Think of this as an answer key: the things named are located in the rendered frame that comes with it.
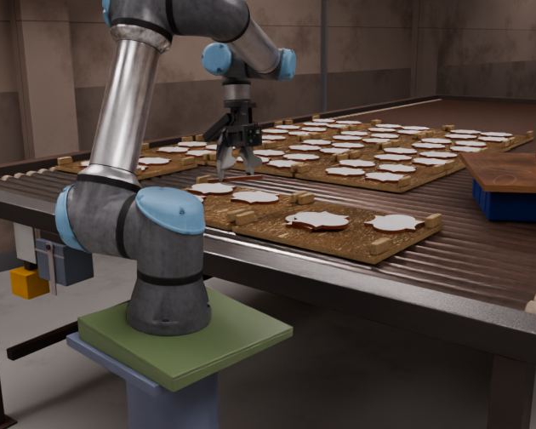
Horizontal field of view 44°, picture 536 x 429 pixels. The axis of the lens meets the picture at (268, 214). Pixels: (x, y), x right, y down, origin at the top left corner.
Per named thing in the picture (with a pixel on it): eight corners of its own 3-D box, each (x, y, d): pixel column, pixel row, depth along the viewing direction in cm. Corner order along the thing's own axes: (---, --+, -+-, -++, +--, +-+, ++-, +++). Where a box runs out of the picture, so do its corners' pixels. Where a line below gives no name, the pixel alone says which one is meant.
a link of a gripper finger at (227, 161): (226, 177, 166) (236, 144, 168) (210, 177, 169) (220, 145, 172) (234, 182, 168) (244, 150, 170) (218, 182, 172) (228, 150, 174)
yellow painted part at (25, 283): (28, 300, 202) (19, 226, 196) (11, 294, 207) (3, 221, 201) (50, 293, 208) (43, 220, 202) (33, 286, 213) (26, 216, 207)
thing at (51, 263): (64, 300, 188) (58, 239, 183) (35, 289, 196) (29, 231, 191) (95, 288, 196) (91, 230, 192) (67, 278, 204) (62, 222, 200)
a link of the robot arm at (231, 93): (216, 86, 171) (237, 88, 177) (217, 104, 172) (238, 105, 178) (236, 83, 166) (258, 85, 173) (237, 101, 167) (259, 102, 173)
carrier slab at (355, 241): (373, 265, 141) (374, 257, 141) (231, 231, 166) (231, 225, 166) (443, 229, 167) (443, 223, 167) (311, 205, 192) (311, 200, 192)
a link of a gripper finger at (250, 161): (264, 179, 176) (252, 149, 172) (248, 179, 180) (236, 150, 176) (270, 173, 178) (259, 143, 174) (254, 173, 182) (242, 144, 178)
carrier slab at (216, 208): (228, 231, 167) (228, 225, 167) (126, 206, 193) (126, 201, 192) (310, 204, 193) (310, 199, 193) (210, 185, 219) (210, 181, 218)
